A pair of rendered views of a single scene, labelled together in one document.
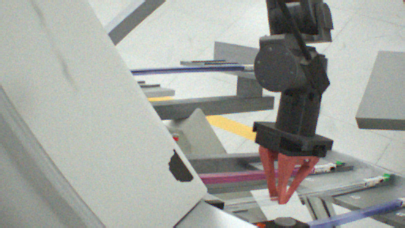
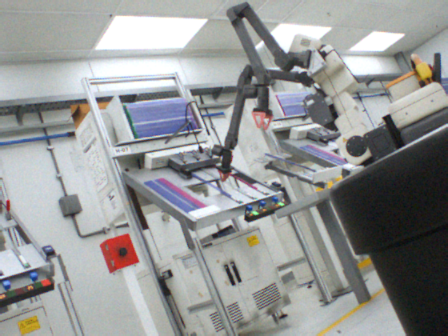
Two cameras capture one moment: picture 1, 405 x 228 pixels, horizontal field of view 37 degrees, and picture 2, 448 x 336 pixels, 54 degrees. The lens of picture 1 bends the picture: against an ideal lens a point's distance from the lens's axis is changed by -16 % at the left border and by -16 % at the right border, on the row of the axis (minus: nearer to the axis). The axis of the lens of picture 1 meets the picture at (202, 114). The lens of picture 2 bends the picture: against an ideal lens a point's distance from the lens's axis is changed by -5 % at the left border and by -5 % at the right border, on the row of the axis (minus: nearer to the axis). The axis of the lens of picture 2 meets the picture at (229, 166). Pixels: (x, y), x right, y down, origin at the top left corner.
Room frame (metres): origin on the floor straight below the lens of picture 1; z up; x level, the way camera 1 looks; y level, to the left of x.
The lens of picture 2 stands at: (-0.16, -2.75, 0.45)
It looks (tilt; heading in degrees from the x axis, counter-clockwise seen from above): 11 degrees up; 72
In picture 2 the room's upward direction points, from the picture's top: 23 degrees counter-clockwise
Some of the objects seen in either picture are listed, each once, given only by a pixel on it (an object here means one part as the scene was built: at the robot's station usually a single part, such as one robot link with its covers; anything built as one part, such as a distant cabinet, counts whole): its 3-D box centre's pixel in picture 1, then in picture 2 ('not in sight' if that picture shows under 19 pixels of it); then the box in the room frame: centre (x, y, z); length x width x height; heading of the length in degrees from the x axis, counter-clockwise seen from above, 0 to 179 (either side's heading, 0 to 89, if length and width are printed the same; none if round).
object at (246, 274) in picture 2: not in sight; (209, 295); (0.37, 0.29, 0.31); 0.70 x 0.65 x 0.62; 24
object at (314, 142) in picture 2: not in sight; (337, 192); (1.78, 0.73, 0.65); 1.01 x 0.73 x 1.29; 114
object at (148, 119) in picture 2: not in sight; (158, 120); (0.48, 0.20, 1.52); 0.51 x 0.13 x 0.27; 24
